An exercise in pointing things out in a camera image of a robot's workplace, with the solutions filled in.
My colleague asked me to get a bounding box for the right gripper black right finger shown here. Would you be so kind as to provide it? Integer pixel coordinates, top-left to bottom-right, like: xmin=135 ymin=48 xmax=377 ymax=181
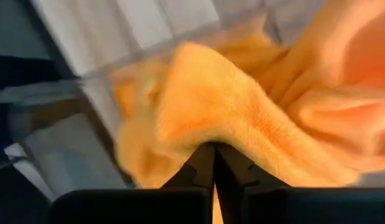
xmin=214 ymin=142 xmax=385 ymax=224

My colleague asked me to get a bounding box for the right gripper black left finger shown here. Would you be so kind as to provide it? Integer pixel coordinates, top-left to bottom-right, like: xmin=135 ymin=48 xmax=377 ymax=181
xmin=48 ymin=141 xmax=216 ymax=224

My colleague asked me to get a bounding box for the clear plastic basket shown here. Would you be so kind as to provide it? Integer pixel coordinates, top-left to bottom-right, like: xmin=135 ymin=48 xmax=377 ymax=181
xmin=5 ymin=18 xmax=224 ymax=200

